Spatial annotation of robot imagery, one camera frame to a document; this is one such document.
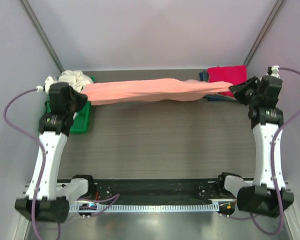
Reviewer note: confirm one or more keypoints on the white slotted cable duct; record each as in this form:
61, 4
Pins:
88, 207

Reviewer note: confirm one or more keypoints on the cream white crumpled t-shirt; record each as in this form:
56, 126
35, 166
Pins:
76, 79

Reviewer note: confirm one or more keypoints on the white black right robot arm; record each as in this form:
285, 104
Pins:
267, 150

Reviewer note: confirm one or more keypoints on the green plastic bin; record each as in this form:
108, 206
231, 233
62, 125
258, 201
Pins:
80, 122

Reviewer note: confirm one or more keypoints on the navy blue folded t-shirt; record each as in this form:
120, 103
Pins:
204, 77

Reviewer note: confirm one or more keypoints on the salmon pink t-shirt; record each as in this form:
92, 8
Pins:
152, 90

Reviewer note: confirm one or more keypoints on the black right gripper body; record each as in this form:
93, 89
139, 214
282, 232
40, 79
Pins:
253, 96

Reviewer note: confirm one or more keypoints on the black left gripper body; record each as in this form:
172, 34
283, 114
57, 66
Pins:
78, 102

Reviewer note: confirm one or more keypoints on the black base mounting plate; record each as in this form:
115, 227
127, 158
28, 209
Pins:
137, 191

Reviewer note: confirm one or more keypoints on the red folded t-shirt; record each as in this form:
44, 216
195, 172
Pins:
224, 76

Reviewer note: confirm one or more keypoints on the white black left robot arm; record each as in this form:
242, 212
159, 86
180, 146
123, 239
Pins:
50, 150

